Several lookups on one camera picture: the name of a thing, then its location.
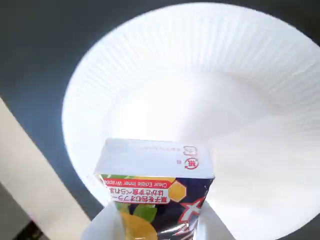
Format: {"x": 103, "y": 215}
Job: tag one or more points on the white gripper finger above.
{"x": 215, "y": 227}
{"x": 105, "y": 222}

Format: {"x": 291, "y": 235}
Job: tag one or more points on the colourful candy box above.
{"x": 155, "y": 175}

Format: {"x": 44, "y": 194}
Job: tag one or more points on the white paper plate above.
{"x": 200, "y": 87}

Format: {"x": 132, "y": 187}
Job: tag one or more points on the dark grey mat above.
{"x": 27, "y": 50}

